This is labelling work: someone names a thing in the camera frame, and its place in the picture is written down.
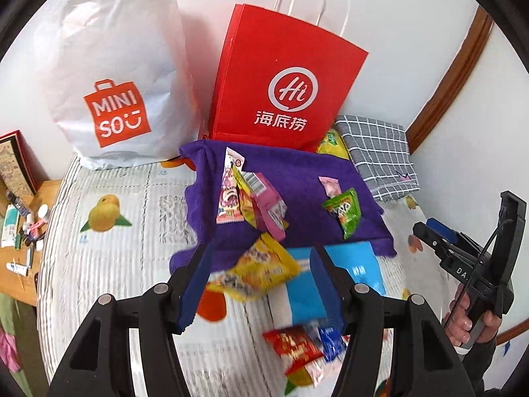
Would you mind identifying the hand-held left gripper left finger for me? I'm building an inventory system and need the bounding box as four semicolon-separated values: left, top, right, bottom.
46;243;213;397

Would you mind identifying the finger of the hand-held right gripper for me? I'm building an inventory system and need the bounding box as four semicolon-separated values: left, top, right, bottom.
427;218;459;244
412;222;455;263

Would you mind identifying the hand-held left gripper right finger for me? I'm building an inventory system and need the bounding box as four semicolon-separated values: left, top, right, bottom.
309;245;474;397

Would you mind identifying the dark blue snack packet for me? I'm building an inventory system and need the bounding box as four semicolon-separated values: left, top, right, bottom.
316;326;347;362

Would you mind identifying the yellow purple snack packet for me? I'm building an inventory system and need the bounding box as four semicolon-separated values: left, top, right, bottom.
207;234;302;302

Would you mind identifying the yellow red snack packet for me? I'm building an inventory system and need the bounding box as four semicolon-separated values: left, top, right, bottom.
231;165;269;229

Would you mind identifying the pink lollipop packet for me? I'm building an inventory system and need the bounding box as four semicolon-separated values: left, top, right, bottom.
216;147;247;225

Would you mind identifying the pink wafer packet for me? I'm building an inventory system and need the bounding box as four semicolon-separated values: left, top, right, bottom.
250;171;289;241

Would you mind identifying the small pink candy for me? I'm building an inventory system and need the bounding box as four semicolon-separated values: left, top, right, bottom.
318;176;342;199

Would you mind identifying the person's right forearm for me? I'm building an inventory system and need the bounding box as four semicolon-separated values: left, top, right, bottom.
467;335;502;393

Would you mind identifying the person's right hand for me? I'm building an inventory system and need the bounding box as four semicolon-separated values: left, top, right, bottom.
444;290;501;348

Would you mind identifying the blue tissue pack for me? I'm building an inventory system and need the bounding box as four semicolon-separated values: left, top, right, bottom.
266;242;387;327

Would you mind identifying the wooden baseboard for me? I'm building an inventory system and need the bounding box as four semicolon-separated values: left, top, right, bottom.
496;318;529;346

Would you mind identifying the fruit print tablecloth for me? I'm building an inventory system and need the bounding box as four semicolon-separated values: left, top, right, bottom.
35;153;468;397

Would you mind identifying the grey plaid folded cloth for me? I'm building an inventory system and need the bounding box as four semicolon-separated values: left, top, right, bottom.
334;115;420;202

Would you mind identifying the purple towel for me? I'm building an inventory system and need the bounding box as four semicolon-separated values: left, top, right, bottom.
169;140;397;276

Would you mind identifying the yellow green snack packet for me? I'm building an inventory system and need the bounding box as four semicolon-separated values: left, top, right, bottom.
316;130;351;160

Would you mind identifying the wooden side table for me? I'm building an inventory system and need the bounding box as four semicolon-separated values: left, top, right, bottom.
0;178;62;307

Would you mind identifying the teal white tube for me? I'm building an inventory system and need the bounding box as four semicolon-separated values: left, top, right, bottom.
0;207;19;249

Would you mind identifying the black tube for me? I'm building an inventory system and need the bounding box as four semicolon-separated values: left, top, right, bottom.
6;190;30;216

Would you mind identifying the red paper bag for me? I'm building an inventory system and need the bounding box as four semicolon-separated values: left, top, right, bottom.
198;0;369;154

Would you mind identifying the white plastic shopping bag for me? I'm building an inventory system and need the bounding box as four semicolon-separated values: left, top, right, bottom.
33;0;203;170

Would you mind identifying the wooden door frame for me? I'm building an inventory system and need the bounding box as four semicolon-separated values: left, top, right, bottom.
405;6;494;154

